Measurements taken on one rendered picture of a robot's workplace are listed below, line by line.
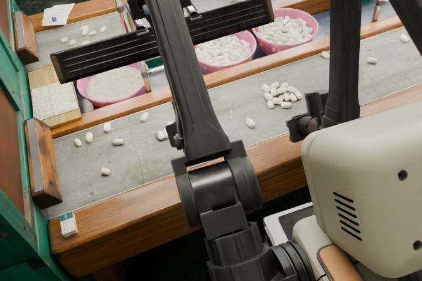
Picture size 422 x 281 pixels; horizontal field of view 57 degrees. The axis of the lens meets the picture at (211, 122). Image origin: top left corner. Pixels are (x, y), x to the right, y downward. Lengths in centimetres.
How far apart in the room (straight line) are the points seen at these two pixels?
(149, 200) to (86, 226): 18
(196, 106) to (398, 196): 27
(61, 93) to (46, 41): 42
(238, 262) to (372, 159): 20
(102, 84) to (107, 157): 37
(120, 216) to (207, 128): 62
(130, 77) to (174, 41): 97
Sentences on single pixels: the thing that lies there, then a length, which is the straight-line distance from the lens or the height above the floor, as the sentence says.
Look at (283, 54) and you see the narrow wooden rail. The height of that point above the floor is 76.
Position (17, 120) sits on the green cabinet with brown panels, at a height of 87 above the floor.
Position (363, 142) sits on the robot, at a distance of 41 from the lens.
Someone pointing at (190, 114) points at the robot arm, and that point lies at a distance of 52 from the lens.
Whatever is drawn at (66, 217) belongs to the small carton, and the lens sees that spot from 112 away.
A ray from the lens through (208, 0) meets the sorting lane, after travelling 190.
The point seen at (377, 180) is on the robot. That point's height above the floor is 137.
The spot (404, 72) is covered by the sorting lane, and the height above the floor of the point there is 74.
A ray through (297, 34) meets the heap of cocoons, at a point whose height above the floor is 74.
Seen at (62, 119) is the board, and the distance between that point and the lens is 138.
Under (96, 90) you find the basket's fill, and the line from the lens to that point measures 152.
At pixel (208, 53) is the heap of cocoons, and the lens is 157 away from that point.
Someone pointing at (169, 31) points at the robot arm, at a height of 137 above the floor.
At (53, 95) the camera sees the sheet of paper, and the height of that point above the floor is 78.
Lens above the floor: 169
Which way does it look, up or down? 47 degrees down
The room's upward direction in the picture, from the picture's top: 5 degrees counter-clockwise
